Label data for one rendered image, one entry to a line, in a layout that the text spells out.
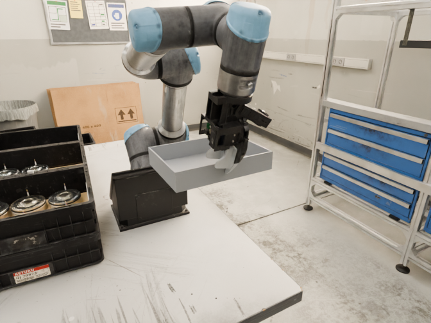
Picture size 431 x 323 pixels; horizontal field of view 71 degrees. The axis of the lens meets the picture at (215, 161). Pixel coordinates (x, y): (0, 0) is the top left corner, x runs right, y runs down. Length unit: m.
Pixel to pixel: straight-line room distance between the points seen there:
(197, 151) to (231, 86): 0.37
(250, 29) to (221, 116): 0.17
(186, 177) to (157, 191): 0.49
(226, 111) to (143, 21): 0.22
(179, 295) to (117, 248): 0.31
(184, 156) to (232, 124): 0.30
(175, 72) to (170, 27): 0.41
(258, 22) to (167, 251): 0.79
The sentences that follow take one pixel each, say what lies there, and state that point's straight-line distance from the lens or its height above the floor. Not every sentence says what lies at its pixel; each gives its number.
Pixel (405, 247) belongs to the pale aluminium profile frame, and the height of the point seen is 0.17.
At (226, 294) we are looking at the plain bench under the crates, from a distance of 0.94.
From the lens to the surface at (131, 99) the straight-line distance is 4.11.
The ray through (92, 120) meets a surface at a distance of 4.03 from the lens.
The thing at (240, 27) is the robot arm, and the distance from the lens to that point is 0.55.
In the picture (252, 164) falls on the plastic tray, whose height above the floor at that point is 1.08.
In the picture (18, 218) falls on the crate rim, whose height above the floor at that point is 0.93.
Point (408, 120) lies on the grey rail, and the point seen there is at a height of 0.93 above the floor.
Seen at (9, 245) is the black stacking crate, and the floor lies 0.85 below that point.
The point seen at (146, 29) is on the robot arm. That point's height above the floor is 1.39.
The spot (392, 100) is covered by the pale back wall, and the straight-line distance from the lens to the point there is 3.11.
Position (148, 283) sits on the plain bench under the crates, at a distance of 0.99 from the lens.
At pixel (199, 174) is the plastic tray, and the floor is 1.08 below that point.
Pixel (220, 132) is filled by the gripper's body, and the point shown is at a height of 1.20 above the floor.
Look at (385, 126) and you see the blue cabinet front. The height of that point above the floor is 0.85.
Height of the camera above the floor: 1.38
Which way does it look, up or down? 23 degrees down
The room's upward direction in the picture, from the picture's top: straight up
